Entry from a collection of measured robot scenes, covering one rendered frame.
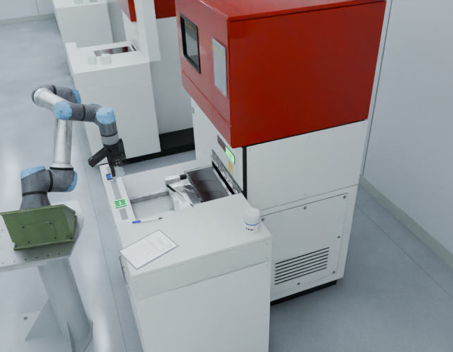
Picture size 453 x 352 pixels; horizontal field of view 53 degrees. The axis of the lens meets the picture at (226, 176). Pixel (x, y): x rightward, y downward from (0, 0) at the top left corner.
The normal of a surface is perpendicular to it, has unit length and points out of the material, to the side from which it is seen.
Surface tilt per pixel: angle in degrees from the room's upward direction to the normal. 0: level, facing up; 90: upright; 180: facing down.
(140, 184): 0
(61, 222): 90
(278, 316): 0
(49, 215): 90
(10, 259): 0
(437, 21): 90
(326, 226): 90
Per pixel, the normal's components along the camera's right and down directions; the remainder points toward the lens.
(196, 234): -0.03, -0.83
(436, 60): -0.93, 0.22
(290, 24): 0.36, 0.51
